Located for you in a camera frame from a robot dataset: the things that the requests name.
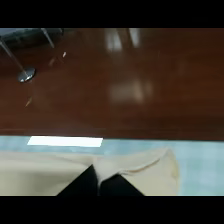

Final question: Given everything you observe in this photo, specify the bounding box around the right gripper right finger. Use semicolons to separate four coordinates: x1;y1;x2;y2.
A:
99;174;146;197

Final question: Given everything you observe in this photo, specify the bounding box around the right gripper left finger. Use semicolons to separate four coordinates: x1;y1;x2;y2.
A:
56;164;100;197

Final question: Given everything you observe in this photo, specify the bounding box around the cream garment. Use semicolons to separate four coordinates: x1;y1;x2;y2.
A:
0;146;181;197

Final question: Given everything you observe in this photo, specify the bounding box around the silver frame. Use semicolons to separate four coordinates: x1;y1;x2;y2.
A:
0;28;64;84

